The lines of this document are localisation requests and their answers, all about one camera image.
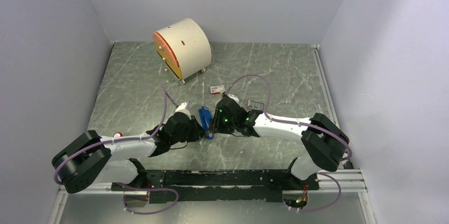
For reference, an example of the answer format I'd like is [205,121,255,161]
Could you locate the blue black stapler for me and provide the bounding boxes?
[199,106,214,140]

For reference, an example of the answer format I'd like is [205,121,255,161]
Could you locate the staple box tray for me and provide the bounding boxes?
[247,100,264,111]

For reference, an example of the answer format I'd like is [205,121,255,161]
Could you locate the red staple box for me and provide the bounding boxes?
[210,85,226,95]

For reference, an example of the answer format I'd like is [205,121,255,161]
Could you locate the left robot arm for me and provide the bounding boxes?
[51,112,207,194]

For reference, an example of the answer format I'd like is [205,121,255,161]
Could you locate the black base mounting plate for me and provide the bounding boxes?
[111,169,319,203]

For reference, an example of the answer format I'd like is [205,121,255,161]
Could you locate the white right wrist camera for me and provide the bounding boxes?
[227,94,240,103]

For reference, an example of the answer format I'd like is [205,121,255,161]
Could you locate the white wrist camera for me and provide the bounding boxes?
[175,101,192,116]
[227,94,240,103]

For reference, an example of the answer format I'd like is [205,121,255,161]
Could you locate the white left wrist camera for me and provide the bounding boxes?
[175,101,192,116]

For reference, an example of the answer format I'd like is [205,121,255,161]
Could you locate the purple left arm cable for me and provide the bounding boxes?
[53,87,179,216]

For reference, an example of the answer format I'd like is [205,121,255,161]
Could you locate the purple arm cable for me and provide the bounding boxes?
[53,87,179,216]
[224,74,353,213]

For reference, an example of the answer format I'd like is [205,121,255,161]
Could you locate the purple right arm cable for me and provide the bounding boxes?
[224,74,353,213]

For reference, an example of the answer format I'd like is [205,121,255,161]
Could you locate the aluminium frame rail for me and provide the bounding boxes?
[47,44,378,224]

